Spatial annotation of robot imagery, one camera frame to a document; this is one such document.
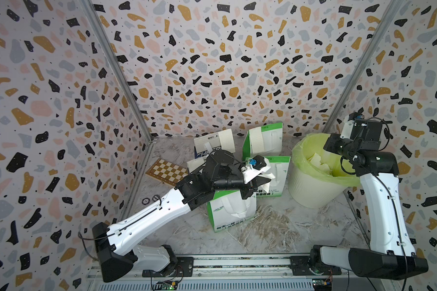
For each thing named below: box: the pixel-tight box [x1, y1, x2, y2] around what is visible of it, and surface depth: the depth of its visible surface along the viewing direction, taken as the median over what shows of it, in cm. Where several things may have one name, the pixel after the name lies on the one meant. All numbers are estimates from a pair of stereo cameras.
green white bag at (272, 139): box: [242, 122, 284, 161], surface depth 97 cm
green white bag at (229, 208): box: [206, 190, 257, 233], surface depth 73 cm
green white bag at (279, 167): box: [256, 156, 292, 198], surface depth 83 cm
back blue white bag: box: [193, 132, 222, 159], surface depth 90 cm
